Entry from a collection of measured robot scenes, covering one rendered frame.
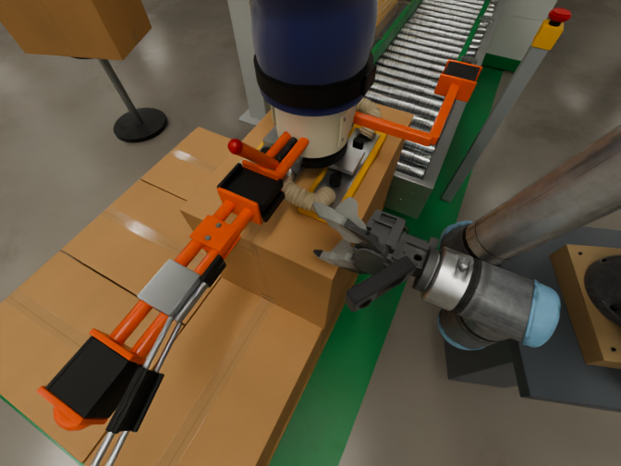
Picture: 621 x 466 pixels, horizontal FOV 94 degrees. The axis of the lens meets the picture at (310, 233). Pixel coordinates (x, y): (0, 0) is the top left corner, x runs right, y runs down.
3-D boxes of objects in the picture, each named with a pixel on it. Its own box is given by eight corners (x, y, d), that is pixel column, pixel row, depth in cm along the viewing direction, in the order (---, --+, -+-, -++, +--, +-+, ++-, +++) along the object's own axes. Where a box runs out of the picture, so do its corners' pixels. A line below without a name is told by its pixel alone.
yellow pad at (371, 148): (353, 128, 84) (355, 112, 80) (386, 138, 82) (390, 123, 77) (297, 212, 68) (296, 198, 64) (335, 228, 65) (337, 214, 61)
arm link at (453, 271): (441, 318, 46) (468, 296, 38) (411, 304, 48) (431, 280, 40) (454, 272, 51) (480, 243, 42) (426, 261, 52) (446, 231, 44)
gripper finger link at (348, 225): (335, 221, 46) (372, 254, 48) (331, 229, 45) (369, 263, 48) (355, 213, 42) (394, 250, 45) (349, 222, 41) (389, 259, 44)
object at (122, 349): (114, 337, 43) (92, 327, 39) (152, 361, 41) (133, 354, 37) (65, 394, 39) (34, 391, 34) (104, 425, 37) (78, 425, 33)
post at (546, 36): (442, 192, 194) (544, 18, 109) (453, 196, 192) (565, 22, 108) (440, 199, 191) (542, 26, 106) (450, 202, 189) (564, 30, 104)
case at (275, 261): (300, 166, 131) (297, 79, 97) (385, 198, 122) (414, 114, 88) (221, 277, 103) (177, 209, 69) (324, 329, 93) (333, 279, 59)
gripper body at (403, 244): (365, 231, 55) (430, 256, 51) (347, 268, 51) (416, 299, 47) (372, 205, 48) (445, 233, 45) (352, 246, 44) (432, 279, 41)
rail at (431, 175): (492, 14, 245) (505, -15, 229) (498, 15, 243) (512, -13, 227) (407, 210, 136) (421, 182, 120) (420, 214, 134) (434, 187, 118)
